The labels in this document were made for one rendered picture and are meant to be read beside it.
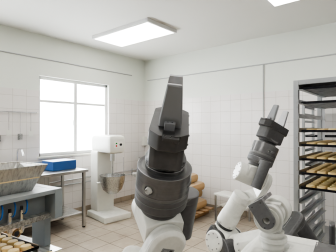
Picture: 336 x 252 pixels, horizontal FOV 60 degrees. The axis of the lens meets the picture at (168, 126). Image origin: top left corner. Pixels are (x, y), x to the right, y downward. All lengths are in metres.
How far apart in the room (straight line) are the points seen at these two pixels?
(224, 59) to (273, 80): 0.99
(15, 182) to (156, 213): 1.27
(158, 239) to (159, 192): 0.08
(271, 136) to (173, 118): 0.68
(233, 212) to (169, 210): 0.63
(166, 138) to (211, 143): 5.08
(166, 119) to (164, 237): 0.19
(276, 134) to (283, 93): 3.88
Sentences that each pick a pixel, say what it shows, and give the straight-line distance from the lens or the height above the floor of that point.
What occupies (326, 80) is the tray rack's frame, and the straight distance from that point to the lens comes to 2.00.
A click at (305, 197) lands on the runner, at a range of 2.22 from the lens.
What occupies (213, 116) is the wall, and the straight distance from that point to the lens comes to 5.42.
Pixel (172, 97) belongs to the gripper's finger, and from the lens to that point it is 0.39.
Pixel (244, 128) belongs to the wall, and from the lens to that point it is 5.13.
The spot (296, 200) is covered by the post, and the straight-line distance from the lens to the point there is 2.08.
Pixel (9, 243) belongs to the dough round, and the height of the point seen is 0.92.
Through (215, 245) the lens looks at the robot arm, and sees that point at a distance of 1.10.
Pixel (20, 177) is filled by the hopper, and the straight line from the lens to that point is 1.67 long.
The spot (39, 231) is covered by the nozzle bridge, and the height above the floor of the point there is 0.92.
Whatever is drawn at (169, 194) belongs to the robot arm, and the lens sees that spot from 0.45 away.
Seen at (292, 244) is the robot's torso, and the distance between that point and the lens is 0.82.
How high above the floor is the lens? 1.52
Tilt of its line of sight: level
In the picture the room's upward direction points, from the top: straight up
